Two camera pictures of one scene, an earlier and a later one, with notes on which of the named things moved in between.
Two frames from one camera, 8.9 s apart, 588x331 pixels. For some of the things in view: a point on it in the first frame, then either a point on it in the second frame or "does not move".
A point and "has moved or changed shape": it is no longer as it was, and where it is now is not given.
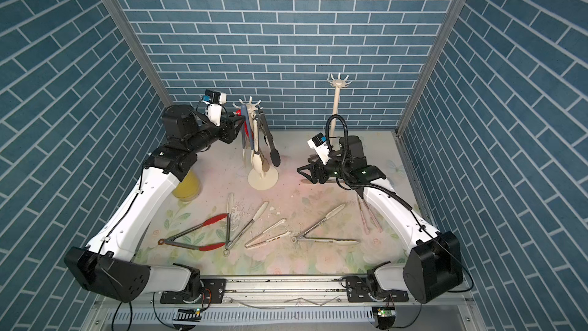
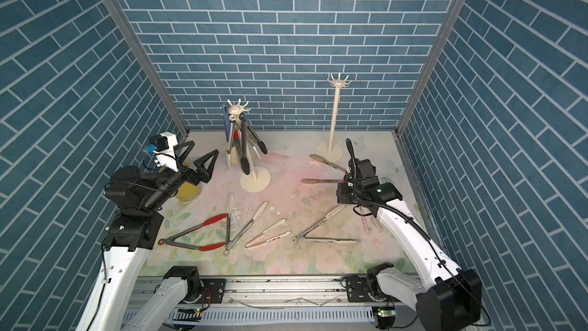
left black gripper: [227, 132] to [196, 177]
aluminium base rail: [285, 298] does not move
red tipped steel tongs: [171, 240] does not move
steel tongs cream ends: [302, 237] does not move
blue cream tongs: [245, 116] to [227, 119]
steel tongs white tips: [230, 242] does not move
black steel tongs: [274, 152] to [246, 131]
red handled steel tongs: [246, 131] has moved or changed shape
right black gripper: [318, 168] to [341, 192]
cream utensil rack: [259, 180] has moved or changed shape
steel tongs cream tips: [260, 163] to [232, 118]
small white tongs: [250, 243] does not move
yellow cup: [189, 188] does not move
